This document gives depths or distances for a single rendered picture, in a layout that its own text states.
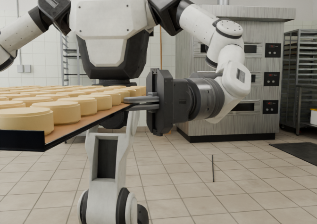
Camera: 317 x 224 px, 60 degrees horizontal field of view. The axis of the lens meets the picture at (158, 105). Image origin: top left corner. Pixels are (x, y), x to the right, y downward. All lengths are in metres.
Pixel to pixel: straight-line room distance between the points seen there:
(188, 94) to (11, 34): 0.77
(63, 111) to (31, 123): 0.06
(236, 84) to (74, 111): 0.39
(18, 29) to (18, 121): 0.91
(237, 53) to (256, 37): 3.78
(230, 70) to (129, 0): 0.47
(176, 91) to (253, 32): 4.05
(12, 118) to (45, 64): 4.88
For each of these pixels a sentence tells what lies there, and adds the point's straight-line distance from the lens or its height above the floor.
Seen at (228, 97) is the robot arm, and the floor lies 1.00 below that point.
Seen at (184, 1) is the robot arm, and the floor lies 1.29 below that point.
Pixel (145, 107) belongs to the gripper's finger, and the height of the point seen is 0.99.
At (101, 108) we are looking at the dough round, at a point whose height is 1.00.
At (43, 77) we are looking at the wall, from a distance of 5.12.
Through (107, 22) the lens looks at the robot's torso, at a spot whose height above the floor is 1.22.
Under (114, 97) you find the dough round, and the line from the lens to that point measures 0.45.
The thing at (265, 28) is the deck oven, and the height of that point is 1.75.
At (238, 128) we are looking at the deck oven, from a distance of 4.48.
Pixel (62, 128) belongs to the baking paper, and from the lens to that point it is 0.28.
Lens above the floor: 1.05
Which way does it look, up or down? 6 degrees down
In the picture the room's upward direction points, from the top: straight up
